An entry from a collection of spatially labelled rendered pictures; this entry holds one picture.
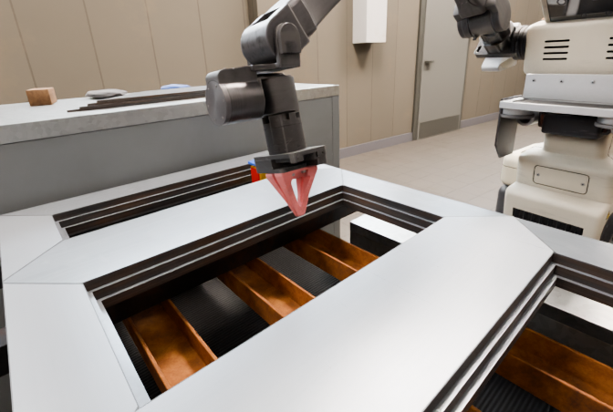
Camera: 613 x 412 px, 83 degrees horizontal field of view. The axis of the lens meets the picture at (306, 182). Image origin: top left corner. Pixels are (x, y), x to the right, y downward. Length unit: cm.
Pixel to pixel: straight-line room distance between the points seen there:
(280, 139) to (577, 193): 81
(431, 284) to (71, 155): 86
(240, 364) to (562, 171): 90
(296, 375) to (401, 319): 14
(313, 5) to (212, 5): 278
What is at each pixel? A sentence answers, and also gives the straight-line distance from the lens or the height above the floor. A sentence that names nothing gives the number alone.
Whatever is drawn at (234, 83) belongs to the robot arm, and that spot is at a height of 114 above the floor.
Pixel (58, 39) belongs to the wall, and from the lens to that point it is 304.
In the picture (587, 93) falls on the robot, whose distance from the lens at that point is 102.
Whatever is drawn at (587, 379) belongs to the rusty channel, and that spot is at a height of 69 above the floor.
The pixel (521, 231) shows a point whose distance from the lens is 71.
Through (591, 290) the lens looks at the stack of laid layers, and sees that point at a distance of 66.
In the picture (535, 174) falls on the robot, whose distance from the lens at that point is 112.
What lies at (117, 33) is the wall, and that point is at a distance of 308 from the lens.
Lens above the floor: 116
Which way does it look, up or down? 20 degrees down
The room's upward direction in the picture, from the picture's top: 2 degrees counter-clockwise
